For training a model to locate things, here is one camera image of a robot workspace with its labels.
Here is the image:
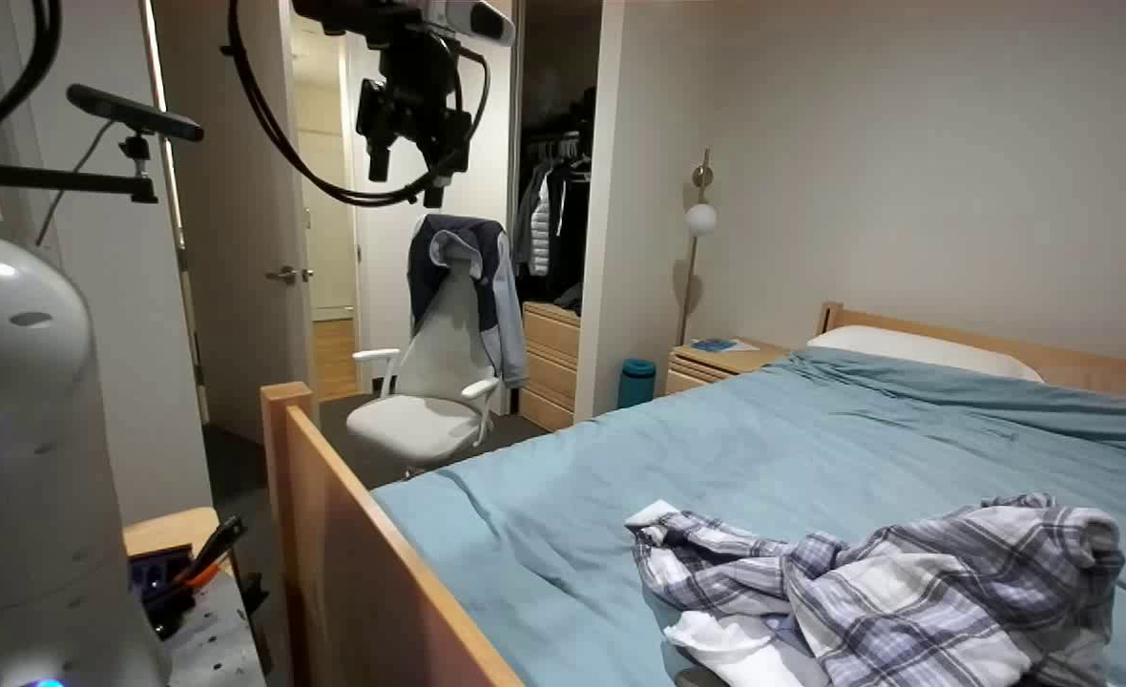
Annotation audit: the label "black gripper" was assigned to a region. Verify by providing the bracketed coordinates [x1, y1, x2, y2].
[357, 25, 472, 206]

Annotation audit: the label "checked plaid shirt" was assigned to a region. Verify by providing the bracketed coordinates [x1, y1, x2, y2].
[626, 493, 1126, 687]

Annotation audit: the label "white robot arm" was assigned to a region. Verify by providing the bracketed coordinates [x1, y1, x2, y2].
[0, 164, 171, 687]

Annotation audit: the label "hanging clothes in closet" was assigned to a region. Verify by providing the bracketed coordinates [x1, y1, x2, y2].
[514, 129, 593, 310]

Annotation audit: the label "white door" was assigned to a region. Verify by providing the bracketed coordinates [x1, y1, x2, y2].
[153, 0, 311, 440]

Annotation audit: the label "blue jacket on chair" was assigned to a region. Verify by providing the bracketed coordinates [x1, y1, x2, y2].
[410, 213, 528, 389]

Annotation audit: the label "wooden dresser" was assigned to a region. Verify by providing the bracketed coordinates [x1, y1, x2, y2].
[518, 300, 579, 432]

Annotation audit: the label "white office chair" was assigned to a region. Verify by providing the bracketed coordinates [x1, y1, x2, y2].
[346, 280, 502, 465]

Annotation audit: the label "floor lamp with globe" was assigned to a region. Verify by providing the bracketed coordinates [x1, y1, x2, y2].
[681, 159, 717, 334]

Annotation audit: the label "teal water bottle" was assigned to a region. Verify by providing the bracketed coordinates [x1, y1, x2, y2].
[617, 357, 658, 408]

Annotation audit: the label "wooden nightstand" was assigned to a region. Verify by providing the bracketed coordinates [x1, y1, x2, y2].
[665, 338, 784, 393]

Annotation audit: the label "blue bed duvet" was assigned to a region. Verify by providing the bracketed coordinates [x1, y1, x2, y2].
[378, 347, 1126, 687]

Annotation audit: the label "white pillow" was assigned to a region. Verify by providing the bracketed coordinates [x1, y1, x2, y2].
[805, 325, 1046, 385]

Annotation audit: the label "black orange clamp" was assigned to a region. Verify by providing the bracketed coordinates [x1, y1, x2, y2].
[138, 520, 249, 641]

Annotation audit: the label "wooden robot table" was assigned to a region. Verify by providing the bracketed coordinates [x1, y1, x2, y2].
[123, 507, 268, 687]

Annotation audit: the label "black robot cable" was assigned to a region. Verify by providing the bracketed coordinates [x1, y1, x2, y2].
[218, 0, 495, 208]

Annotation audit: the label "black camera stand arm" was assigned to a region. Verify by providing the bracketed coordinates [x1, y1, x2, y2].
[0, 78, 210, 208]

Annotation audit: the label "wooden bed frame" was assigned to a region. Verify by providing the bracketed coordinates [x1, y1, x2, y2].
[264, 310, 1126, 687]

